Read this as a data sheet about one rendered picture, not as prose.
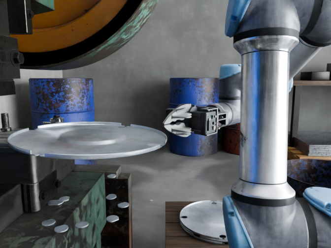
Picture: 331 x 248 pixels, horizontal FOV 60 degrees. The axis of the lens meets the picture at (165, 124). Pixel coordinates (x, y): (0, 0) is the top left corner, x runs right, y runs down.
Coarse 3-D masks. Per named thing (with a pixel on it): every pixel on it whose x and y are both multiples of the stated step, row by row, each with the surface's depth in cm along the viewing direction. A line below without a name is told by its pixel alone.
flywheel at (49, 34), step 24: (72, 0) 87; (96, 0) 86; (120, 0) 82; (48, 24) 88; (72, 24) 84; (96, 24) 84; (120, 24) 93; (24, 48) 86; (48, 48) 86; (72, 48) 89
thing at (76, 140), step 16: (48, 128) 62; (64, 128) 63; (80, 128) 63; (96, 128) 61; (112, 128) 65; (128, 128) 66; (144, 128) 66; (16, 144) 48; (32, 144) 48; (48, 144) 49; (64, 144) 49; (80, 144) 49; (96, 144) 50; (112, 144) 51; (128, 144) 51; (144, 144) 52; (160, 144) 52
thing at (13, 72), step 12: (0, 0) 57; (0, 12) 57; (0, 24) 57; (0, 36) 52; (0, 48) 52; (12, 48) 56; (0, 60) 50; (12, 60) 56; (0, 72) 52; (12, 72) 56
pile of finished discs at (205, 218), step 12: (192, 204) 120; (204, 204) 120; (216, 204) 120; (180, 216) 110; (192, 216) 110; (204, 216) 109; (216, 216) 109; (192, 228) 101; (204, 228) 101; (216, 228) 101; (204, 240) 96; (216, 240) 95
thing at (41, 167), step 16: (0, 144) 50; (0, 160) 52; (16, 160) 52; (32, 160) 52; (48, 160) 57; (0, 176) 52; (16, 176) 52; (32, 176) 52; (48, 176) 57; (32, 192) 53; (48, 192) 57; (32, 208) 53
